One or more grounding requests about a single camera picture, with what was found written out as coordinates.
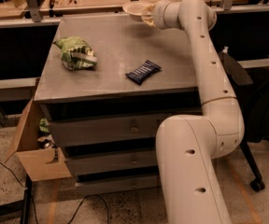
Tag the green chip bag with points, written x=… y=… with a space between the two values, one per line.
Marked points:
x=75 y=53

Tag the bottom grey drawer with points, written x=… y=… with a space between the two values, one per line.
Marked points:
x=118 y=184

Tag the top grey drawer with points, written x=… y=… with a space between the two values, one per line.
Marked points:
x=69 y=133

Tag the grey drawer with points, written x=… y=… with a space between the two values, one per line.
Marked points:
x=118 y=184
x=69 y=133
x=113 y=161

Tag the middle grey drawer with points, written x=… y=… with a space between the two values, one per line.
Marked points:
x=113 y=161

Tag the grey drawer cabinet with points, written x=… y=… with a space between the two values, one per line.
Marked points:
x=104 y=91

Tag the white paper bowl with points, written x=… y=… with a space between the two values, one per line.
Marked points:
x=135 y=9

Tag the blue rxbar wrapper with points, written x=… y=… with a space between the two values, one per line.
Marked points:
x=144 y=71

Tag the black metal stand leg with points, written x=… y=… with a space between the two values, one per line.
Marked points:
x=22 y=206

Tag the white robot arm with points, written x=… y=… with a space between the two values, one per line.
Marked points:
x=186 y=145

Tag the grey horizontal rail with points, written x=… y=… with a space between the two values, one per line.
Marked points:
x=18 y=89

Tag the cardboard box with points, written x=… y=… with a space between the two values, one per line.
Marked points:
x=38 y=162

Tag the black office chair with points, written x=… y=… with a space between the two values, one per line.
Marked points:
x=251 y=86

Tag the green item in box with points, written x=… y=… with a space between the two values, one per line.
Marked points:
x=43 y=126

